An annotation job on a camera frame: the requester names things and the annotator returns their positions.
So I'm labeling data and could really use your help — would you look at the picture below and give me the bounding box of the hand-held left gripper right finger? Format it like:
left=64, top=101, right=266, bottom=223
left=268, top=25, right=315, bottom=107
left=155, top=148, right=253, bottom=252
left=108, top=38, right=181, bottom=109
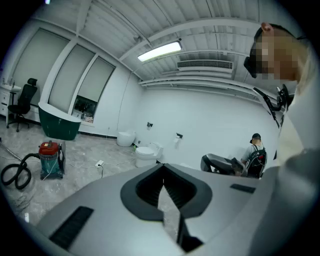
left=162, top=162, right=267, bottom=256

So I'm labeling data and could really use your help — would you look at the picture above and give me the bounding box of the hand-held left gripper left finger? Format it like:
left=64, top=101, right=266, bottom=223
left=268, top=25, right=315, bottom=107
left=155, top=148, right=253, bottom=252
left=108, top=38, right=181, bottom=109
left=36, top=162, right=187, bottom=256

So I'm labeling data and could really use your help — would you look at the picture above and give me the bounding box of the grey curved machine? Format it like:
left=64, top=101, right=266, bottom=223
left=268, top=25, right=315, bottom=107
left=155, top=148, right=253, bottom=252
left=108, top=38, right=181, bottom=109
left=200, top=153, right=249, bottom=177

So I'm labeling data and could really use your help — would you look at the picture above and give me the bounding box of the white round bin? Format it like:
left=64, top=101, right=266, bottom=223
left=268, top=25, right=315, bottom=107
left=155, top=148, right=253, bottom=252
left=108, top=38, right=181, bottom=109
left=116, top=129, right=136, bottom=148

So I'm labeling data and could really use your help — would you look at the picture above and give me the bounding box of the red vacuum cleaner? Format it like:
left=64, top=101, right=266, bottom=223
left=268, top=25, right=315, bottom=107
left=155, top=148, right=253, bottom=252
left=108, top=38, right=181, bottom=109
left=38, top=140, right=63, bottom=180

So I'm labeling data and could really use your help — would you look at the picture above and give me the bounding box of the green bathtub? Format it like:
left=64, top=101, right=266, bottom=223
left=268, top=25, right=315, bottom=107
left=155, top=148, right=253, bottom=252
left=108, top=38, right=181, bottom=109
left=37, top=101, right=82, bottom=141

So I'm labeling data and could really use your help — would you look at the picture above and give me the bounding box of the glass window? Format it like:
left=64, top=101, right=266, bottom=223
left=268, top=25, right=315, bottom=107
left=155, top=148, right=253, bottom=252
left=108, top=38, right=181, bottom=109
left=73, top=94, right=97, bottom=124

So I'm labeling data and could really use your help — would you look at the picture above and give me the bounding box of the person's torso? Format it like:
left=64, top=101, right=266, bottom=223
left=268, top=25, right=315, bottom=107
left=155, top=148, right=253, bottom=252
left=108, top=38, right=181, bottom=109
left=274, top=37, right=320, bottom=166

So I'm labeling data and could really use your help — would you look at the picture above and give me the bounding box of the black chest-mounted rig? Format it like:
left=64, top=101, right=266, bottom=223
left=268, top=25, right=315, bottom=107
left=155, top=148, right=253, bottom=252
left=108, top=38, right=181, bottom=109
left=252, top=84, right=296, bottom=128

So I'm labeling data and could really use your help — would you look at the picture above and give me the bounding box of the metal vacuum wand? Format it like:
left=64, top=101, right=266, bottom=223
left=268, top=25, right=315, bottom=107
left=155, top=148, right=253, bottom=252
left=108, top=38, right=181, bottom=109
left=0, top=142, right=25, bottom=161

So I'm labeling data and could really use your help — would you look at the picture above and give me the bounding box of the white roller blind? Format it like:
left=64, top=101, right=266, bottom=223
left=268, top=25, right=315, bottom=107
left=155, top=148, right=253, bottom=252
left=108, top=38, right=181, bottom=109
left=11, top=27, right=70, bottom=88
left=47, top=44, right=97, bottom=113
left=77, top=56, right=116, bottom=103

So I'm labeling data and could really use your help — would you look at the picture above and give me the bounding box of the ceiling air vent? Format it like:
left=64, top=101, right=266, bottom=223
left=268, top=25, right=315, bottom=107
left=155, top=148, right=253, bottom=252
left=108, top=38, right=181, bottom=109
left=176, top=59, right=234, bottom=74

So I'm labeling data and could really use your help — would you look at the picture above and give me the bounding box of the black office chair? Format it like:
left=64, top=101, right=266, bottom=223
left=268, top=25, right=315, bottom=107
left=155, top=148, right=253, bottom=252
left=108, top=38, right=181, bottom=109
left=6, top=77, right=39, bottom=133

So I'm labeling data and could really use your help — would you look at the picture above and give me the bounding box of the person's head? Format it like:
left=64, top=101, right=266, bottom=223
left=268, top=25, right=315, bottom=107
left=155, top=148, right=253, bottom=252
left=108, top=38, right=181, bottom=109
left=249, top=21, right=308, bottom=82

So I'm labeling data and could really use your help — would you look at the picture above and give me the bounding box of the white drawer cabinet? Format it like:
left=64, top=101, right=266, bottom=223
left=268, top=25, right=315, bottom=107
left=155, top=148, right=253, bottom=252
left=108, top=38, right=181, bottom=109
left=0, top=83, right=22, bottom=117

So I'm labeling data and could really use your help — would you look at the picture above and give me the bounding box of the ceiling light panel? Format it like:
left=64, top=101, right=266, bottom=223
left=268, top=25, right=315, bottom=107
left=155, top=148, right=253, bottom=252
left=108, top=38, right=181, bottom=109
left=136, top=41, right=183, bottom=63

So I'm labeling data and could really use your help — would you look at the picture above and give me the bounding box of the tangled grey cable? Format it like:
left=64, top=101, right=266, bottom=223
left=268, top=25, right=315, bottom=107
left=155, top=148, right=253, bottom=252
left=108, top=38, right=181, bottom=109
left=14, top=193, right=35, bottom=210

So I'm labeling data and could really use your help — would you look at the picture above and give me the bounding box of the black vacuum hose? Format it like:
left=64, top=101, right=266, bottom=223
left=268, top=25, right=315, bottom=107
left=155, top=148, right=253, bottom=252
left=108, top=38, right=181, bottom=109
left=0, top=152, right=42, bottom=190

